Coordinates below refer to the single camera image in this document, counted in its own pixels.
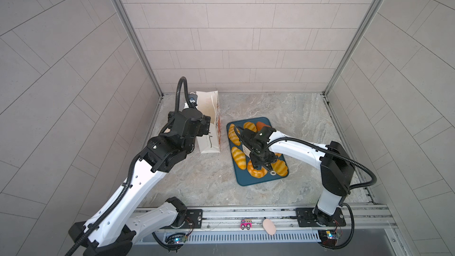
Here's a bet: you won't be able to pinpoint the ring donut bread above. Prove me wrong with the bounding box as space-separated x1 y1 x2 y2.
247 161 268 178

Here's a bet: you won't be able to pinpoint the yellow croissant tray corner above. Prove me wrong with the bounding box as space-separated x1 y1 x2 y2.
272 160 289 177

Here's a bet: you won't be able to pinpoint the floral paper bag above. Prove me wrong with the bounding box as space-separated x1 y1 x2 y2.
189 91 221 154

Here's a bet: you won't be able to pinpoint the steel tongs cream tips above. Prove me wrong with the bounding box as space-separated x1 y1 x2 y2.
262 162 277 176

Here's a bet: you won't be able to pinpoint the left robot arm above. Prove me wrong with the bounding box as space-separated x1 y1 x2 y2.
67 77 211 256

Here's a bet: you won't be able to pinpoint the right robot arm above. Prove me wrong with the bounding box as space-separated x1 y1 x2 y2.
233 126 377 250

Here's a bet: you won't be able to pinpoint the orange triangular bread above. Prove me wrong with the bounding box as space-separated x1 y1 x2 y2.
256 122 272 133

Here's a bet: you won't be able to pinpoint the yellow croissant near bag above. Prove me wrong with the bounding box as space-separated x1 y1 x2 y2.
228 123 241 146

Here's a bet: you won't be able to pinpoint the teal plastic tray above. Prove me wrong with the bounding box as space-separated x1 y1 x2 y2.
226 117 289 186

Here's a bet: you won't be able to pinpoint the long yellow striped croissant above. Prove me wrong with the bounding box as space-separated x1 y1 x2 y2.
231 146 247 170

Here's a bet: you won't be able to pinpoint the small yellow striped bun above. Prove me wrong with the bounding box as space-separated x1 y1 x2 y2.
244 122 258 133

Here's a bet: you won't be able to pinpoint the pink toy truck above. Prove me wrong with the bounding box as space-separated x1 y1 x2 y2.
240 219 252 230

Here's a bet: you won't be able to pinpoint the pink oval toy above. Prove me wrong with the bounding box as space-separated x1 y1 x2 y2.
263 219 277 235

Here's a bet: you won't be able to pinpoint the right green circuit board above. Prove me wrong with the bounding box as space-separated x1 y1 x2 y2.
318 230 342 247

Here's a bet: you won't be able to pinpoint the green circuit board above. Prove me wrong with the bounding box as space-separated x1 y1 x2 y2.
165 232 188 245
318 230 342 247

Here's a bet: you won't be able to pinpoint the left green circuit board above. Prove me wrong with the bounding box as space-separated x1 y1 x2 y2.
165 232 188 245

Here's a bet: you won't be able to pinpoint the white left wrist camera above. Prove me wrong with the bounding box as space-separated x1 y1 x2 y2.
188 92 198 108

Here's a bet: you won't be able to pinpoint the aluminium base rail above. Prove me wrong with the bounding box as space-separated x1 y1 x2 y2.
155 203 396 245

